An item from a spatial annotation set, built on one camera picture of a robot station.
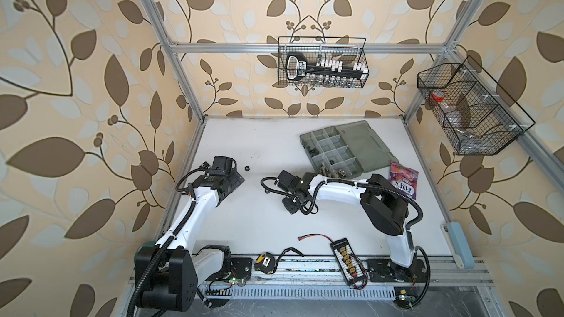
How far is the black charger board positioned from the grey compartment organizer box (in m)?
0.30

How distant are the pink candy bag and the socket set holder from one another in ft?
1.39

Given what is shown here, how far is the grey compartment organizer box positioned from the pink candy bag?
3 centimetres

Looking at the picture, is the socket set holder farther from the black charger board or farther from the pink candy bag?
the black charger board

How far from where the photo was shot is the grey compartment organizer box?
1009 millimetres

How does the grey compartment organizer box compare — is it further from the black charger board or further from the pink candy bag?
the black charger board

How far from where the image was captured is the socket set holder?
2.74 feet

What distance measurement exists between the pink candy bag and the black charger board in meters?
0.35

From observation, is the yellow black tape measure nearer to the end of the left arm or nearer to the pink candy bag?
the end of the left arm

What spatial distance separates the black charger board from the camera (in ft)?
2.41

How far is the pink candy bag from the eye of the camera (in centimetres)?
93

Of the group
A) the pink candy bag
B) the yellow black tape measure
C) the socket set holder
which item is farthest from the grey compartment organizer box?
the yellow black tape measure

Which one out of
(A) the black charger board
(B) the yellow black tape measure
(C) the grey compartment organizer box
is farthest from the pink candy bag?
(B) the yellow black tape measure

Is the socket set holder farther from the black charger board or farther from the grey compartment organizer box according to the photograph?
the black charger board
